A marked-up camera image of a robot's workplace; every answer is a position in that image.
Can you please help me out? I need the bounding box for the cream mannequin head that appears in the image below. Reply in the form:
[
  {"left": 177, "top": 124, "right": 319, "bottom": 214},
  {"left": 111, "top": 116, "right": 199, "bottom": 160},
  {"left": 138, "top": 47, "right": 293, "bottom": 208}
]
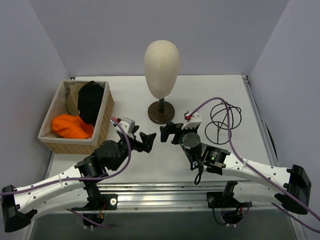
[{"left": 144, "top": 40, "right": 180, "bottom": 99}]

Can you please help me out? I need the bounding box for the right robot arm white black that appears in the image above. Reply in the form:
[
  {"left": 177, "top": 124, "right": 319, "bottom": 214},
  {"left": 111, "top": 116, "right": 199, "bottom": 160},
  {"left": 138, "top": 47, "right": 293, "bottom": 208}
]
[{"left": 159, "top": 122, "right": 312, "bottom": 215}]

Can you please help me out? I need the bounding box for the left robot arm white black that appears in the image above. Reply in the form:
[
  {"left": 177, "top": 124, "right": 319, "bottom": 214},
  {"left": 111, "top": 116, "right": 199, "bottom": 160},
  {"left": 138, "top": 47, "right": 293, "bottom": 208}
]
[{"left": 0, "top": 130, "right": 157, "bottom": 233}]

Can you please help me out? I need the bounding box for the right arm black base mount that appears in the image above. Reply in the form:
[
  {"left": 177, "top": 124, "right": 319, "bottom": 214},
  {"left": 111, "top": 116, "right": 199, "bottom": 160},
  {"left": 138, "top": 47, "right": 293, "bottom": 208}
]
[{"left": 206, "top": 181, "right": 252, "bottom": 209}]

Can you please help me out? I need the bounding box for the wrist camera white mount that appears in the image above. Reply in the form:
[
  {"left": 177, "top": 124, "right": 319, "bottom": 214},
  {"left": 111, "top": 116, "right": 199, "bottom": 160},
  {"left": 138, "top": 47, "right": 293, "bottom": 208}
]
[
  {"left": 181, "top": 110, "right": 202, "bottom": 130},
  {"left": 113, "top": 117, "right": 135, "bottom": 139}
]

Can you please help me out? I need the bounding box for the beige cap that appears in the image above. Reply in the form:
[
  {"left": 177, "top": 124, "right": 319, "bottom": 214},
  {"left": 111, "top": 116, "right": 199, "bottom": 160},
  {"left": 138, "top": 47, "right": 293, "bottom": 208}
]
[{"left": 66, "top": 82, "right": 86, "bottom": 116}]

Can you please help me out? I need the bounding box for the orange cap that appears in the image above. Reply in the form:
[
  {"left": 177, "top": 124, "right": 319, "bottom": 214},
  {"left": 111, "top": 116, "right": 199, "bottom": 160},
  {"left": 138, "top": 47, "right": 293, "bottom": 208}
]
[{"left": 51, "top": 114, "right": 94, "bottom": 139}]

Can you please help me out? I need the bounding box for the wicker basket with liner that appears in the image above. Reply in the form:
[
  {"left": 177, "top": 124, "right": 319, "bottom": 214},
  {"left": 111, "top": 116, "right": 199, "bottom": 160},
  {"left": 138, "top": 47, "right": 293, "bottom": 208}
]
[{"left": 38, "top": 79, "right": 115, "bottom": 155}]

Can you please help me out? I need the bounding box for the black coiled cable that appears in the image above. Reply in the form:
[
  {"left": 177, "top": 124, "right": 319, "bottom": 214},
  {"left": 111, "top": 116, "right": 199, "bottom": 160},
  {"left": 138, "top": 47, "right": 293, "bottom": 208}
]
[{"left": 204, "top": 101, "right": 242, "bottom": 145}]

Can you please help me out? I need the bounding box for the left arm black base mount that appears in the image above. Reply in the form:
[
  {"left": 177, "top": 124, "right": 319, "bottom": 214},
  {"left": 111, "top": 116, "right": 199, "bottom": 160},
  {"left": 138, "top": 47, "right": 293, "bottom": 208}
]
[{"left": 71, "top": 193, "right": 118, "bottom": 211}]

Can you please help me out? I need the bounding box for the dark wooden mannequin stand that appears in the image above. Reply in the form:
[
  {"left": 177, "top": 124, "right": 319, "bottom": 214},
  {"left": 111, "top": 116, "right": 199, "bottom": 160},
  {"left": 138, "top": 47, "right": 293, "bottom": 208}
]
[{"left": 147, "top": 98, "right": 175, "bottom": 125}]

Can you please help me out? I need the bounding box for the black baseball cap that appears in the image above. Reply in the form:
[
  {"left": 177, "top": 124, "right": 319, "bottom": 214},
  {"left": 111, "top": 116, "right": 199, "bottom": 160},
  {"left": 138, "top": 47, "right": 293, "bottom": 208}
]
[{"left": 77, "top": 81, "right": 104, "bottom": 126}]

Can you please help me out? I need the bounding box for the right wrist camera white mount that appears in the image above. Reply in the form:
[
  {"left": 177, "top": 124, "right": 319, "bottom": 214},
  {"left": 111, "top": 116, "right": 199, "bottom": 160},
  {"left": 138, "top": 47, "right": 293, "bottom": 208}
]
[{"left": 181, "top": 110, "right": 202, "bottom": 130}]

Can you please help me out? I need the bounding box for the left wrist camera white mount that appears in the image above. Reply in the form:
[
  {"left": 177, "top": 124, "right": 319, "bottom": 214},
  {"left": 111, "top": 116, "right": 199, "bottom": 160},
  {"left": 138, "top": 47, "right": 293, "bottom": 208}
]
[{"left": 113, "top": 117, "right": 135, "bottom": 139}]

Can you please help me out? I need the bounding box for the aluminium rail frame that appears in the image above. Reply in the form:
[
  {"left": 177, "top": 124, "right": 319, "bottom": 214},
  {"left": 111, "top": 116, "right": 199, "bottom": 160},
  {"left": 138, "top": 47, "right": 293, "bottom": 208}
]
[{"left": 19, "top": 74, "right": 306, "bottom": 240}]

